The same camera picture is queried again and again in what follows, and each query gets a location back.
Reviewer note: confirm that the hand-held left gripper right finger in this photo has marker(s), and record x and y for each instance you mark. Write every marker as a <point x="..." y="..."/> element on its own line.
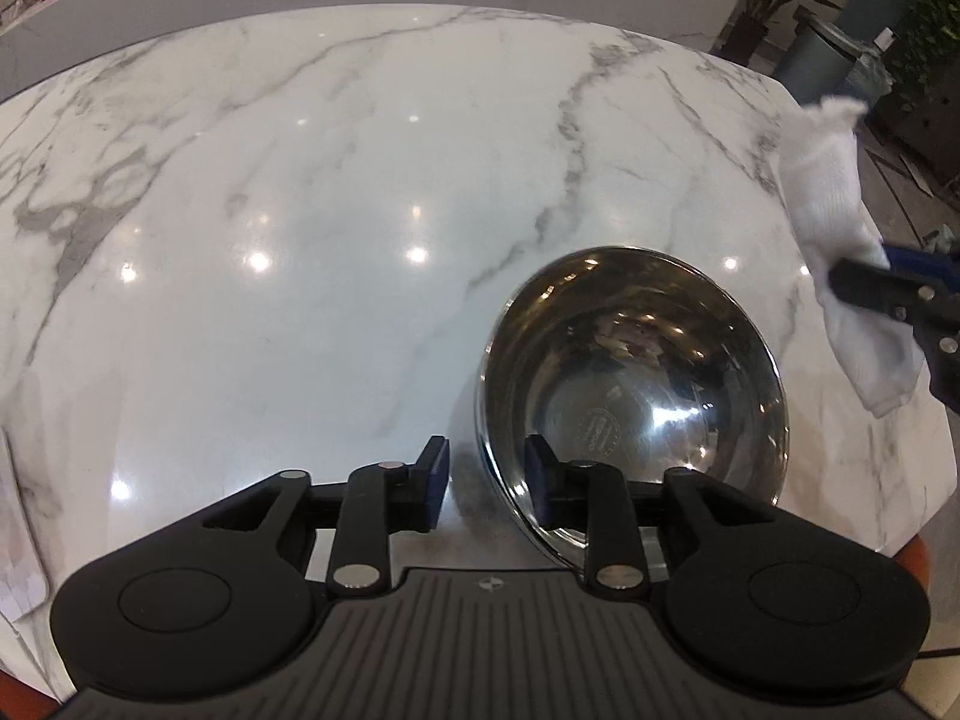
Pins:
<point x="535" y="481"/>

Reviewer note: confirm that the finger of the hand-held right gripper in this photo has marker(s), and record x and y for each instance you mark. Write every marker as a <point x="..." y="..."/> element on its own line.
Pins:
<point x="870" y="286"/>
<point x="919" y="259"/>

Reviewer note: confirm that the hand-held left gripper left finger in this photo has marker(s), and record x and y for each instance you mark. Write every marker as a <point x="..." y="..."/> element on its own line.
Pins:
<point x="434" y="481"/>

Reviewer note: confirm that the white cloth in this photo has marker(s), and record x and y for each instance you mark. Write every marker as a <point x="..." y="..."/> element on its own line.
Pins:
<point x="821" y="180"/>

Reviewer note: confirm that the stainless steel bowl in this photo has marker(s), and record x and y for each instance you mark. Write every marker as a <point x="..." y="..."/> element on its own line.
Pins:
<point x="637" y="390"/>

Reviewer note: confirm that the green leafy bush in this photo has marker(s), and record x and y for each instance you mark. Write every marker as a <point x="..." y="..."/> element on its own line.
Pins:
<point x="930" y="37"/>

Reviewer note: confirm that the grey trash can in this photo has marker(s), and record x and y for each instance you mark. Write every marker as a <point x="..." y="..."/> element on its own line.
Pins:
<point x="825" y="52"/>

